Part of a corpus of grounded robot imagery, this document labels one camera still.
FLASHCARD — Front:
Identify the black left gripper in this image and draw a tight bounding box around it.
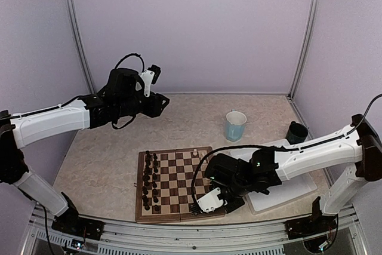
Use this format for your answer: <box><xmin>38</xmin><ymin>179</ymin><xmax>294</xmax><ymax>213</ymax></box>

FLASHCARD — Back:
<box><xmin>116</xmin><ymin>91</ymin><xmax>170</xmax><ymax>118</ymax></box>

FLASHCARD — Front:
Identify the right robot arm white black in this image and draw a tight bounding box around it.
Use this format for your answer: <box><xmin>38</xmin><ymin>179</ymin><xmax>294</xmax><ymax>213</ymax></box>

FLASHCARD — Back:
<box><xmin>196</xmin><ymin>114</ymin><xmax>381</xmax><ymax>234</ymax></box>

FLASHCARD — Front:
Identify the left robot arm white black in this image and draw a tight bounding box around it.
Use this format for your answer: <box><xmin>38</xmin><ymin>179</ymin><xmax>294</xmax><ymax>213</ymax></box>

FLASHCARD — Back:
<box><xmin>1</xmin><ymin>64</ymin><xmax>170</xmax><ymax>234</ymax></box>

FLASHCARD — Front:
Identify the row of black chess pieces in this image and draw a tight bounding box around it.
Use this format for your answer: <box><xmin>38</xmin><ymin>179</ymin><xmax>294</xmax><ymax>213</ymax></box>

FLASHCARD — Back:
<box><xmin>141</xmin><ymin>150</ymin><xmax>161</xmax><ymax>214</ymax></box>

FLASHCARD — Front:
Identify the white plastic divided tray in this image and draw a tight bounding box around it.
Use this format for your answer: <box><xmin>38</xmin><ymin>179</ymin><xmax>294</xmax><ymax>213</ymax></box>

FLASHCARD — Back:
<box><xmin>230</xmin><ymin>139</ymin><xmax>318</xmax><ymax>215</ymax></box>

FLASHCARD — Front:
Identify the wooden chessboard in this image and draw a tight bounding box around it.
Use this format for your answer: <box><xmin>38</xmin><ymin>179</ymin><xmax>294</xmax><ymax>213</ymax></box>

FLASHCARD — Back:
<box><xmin>135</xmin><ymin>146</ymin><xmax>226</xmax><ymax>223</ymax></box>

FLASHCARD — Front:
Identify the light blue mug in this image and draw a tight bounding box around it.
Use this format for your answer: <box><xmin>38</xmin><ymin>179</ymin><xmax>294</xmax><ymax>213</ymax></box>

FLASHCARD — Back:
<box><xmin>225</xmin><ymin>110</ymin><xmax>247</xmax><ymax>142</ymax></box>

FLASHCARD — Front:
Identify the dark green mug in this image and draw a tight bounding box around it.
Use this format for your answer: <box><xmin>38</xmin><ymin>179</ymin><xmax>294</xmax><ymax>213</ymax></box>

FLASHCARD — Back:
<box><xmin>285</xmin><ymin>121</ymin><xmax>309</xmax><ymax>145</ymax></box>

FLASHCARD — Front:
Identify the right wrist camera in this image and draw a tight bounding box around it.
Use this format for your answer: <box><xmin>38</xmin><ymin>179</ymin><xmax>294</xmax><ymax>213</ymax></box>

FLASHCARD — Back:
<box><xmin>189</xmin><ymin>188</ymin><xmax>226</xmax><ymax>214</ymax></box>

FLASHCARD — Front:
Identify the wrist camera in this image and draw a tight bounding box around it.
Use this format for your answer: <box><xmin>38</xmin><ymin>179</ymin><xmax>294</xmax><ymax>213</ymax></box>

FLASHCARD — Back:
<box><xmin>148</xmin><ymin>64</ymin><xmax>161</xmax><ymax>85</ymax></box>
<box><xmin>189</xmin><ymin>188</ymin><xmax>226</xmax><ymax>214</ymax></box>

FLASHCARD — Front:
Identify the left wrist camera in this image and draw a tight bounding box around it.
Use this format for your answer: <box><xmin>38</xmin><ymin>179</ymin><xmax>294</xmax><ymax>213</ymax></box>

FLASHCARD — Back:
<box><xmin>148</xmin><ymin>64</ymin><xmax>161</xmax><ymax>85</ymax></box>

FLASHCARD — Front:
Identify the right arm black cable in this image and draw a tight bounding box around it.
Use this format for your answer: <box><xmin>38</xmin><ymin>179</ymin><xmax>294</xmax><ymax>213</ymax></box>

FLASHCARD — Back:
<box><xmin>190</xmin><ymin>93</ymin><xmax>382</xmax><ymax>208</ymax></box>

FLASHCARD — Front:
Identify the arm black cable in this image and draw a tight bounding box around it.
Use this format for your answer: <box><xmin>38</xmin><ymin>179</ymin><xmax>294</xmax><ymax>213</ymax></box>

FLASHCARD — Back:
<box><xmin>190</xmin><ymin>93</ymin><xmax>382</xmax><ymax>208</ymax></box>
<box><xmin>112</xmin><ymin>53</ymin><xmax>146</xmax><ymax>130</ymax></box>

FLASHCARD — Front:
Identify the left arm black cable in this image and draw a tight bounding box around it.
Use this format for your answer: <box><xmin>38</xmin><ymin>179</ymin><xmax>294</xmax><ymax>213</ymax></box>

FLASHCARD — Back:
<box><xmin>112</xmin><ymin>53</ymin><xmax>146</xmax><ymax>130</ymax></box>

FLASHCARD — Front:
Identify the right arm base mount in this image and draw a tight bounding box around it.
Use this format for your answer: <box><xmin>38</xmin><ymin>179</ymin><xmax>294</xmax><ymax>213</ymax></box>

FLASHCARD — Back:
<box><xmin>285</xmin><ymin>196</ymin><xmax>338</xmax><ymax>239</ymax></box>

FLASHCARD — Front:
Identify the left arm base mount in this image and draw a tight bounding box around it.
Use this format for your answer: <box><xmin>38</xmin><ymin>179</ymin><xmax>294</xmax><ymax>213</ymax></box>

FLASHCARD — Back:
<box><xmin>52</xmin><ymin>207</ymin><xmax>104</xmax><ymax>241</ymax></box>

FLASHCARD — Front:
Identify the left aluminium corner post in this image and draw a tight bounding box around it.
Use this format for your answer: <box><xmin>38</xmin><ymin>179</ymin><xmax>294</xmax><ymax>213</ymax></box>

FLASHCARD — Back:
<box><xmin>65</xmin><ymin>0</ymin><xmax>96</xmax><ymax>94</ymax></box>

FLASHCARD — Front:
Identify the aluminium corner post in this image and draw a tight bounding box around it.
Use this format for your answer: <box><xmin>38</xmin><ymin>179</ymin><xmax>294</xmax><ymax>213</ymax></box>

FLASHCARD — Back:
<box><xmin>288</xmin><ymin>0</ymin><xmax>319</xmax><ymax>102</ymax></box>
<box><xmin>65</xmin><ymin>0</ymin><xmax>96</xmax><ymax>94</ymax></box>

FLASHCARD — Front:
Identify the front aluminium rail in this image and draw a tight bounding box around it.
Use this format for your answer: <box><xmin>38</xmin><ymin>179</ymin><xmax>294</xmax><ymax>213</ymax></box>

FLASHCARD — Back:
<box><xmin>20</xmin><ymin>206</ymin><xmax>368</xmax><ymax>254</ymax></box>

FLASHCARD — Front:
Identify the right aluminium corner post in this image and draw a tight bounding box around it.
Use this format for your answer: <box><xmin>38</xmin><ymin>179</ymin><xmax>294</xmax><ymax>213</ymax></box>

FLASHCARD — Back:
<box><xmin>288</xmin><ymin>0</ymin><xmax>319</xmax><ymax>102</ymax></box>

